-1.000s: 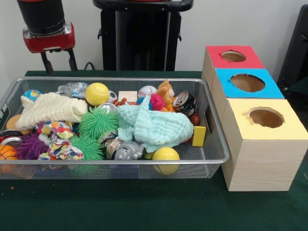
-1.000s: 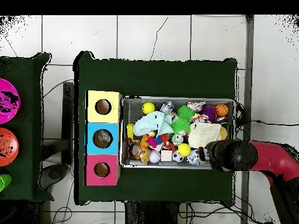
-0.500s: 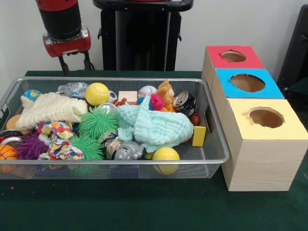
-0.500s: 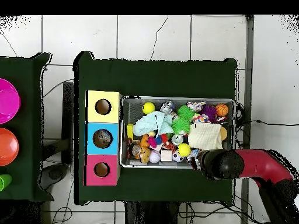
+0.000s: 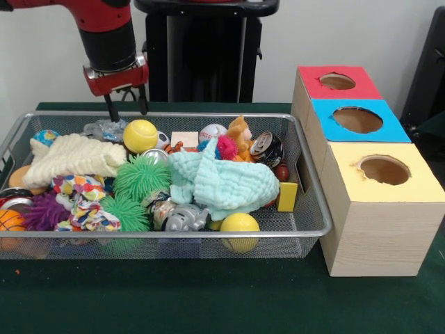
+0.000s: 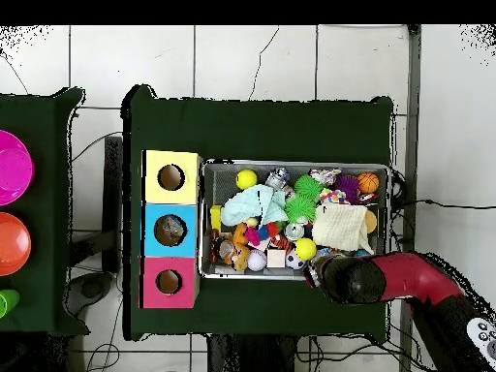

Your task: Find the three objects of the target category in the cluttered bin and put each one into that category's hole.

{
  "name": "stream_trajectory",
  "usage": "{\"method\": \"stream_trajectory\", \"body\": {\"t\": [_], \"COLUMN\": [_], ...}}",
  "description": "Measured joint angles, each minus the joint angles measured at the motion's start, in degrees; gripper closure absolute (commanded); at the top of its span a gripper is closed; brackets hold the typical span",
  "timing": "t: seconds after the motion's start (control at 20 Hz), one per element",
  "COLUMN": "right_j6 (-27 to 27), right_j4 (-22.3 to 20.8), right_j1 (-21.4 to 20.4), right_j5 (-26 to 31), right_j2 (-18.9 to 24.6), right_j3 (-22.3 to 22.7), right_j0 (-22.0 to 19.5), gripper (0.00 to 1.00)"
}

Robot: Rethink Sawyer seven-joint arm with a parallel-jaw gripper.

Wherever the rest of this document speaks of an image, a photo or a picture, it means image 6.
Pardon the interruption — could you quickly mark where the colourful patterned cloth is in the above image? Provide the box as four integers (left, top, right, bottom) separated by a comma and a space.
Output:
308, 167, 352, 205

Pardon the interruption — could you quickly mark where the mint muslin cloth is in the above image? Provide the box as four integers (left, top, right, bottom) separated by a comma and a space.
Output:
220, 183, 290, 228

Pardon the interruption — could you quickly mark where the magenta plastic bowl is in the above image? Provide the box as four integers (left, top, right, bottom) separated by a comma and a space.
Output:
0, 129, 36, 206

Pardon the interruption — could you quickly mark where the grey metal rail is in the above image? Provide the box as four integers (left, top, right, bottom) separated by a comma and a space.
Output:
398, 24, 422, 372

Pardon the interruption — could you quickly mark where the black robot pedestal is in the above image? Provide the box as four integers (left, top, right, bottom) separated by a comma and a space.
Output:
206, 333, 300, 372

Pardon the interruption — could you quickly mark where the purple spiky rubber ball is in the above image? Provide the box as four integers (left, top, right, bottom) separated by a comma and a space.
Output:
331, 172, 361, 204

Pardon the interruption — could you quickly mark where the small orange basketball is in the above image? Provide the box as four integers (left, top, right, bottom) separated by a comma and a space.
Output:
356, 170, 380, 194

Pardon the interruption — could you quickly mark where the black cable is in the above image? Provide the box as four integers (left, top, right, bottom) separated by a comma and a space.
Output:
402, 198, 496, 211

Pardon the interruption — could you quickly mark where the dark green table cloth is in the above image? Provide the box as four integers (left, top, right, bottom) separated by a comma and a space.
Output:
121, 83, 394, 344
0, 86, 90, 336

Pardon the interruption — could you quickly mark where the orange plastic bowl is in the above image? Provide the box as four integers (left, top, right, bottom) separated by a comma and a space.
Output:
0, 211, 33, 277

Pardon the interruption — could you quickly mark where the wooden box with three holes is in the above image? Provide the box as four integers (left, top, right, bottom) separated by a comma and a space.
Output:
139, 149, 202, 310

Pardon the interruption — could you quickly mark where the shallow mesh bin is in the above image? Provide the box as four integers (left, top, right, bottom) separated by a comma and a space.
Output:
198, 158, 392, 283

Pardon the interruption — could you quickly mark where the green plastic cup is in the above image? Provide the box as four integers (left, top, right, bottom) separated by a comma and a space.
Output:
0, 289, 21, 319

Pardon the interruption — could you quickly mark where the smooth yellow ball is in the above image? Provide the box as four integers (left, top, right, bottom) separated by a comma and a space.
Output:
234, 169, 259, 191

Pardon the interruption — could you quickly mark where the yellow tennis ball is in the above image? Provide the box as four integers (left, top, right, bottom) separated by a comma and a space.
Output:
294, 236, 318, 262

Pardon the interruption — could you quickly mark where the green spiky rubber ball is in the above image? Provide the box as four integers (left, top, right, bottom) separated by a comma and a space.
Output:
283, 194, 318, 225
293, 173, 325, 201

